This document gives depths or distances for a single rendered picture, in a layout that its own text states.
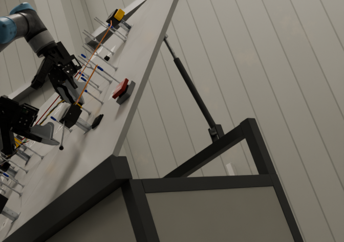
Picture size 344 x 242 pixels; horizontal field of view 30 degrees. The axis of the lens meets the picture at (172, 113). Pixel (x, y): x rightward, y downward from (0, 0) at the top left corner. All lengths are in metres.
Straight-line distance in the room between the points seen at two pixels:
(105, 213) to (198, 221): 0.25
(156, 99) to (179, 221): 3.76
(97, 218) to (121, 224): 0.10
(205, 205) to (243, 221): 0.14
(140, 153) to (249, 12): 1.49
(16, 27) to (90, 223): 0.63
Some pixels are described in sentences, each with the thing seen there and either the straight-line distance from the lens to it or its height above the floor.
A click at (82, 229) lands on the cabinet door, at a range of 1.80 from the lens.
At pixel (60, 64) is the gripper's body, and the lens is 2.01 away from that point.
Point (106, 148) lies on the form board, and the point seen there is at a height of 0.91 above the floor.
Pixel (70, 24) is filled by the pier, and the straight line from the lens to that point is 5.93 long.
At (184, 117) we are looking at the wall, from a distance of 5.20.
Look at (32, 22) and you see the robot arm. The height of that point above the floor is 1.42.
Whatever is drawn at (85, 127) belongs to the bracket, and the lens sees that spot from 1.99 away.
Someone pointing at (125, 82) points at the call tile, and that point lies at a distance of 1.85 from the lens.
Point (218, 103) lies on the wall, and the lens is 5.04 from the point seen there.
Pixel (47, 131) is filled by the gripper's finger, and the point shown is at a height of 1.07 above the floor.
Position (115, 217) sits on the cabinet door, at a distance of 1.68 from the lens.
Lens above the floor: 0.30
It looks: 22 degrees up
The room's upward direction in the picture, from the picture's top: 19 degrees counter-clockwise
